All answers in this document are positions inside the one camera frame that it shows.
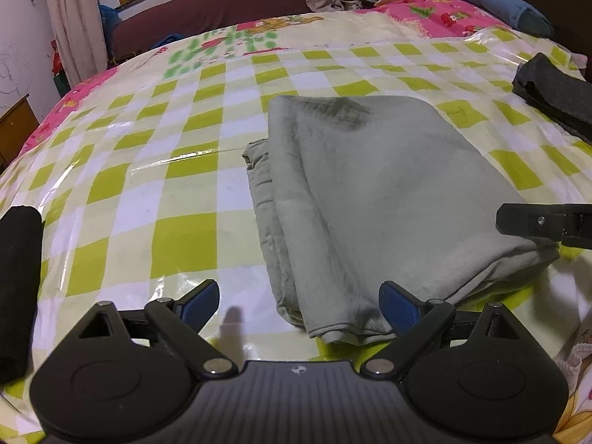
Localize green checked floral bedsheet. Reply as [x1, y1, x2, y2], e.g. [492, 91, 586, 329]
[21, 0, 514, 149]

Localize blue bag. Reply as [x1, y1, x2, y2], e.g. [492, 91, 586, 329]
[98, 4, 122, 58]

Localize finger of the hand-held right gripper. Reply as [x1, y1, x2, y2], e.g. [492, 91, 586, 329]
[496, 202, 592, 247]

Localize maroon sofa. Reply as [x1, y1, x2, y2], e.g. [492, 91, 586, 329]
[111, 0, 315, 58]

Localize blue rolled cloth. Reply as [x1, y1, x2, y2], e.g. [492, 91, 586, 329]
[448, 0, 553, 38]

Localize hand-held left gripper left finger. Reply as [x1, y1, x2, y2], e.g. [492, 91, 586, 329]
[76, 279, 239, 379]

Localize wooden cabinet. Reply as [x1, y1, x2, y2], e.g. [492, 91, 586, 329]
[0, 94, 41, 172]

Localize black rolled cloth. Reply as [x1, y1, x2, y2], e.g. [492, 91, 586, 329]
[0, 206, 44, 384]

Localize green checkered plastic sheet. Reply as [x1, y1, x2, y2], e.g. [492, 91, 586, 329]
[0, 39, 592, 444]

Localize dark grey folded cloth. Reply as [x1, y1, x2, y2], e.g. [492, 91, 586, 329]
[511, 52, 592, 144]

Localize beige long curtain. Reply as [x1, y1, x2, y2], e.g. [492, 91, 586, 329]
[37, 0, 109, 86]

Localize grey-green pants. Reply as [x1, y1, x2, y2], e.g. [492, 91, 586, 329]
[243, 95, 562, 346]

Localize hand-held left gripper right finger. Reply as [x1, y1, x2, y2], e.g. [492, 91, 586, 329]
[361, 280, 529, 379]

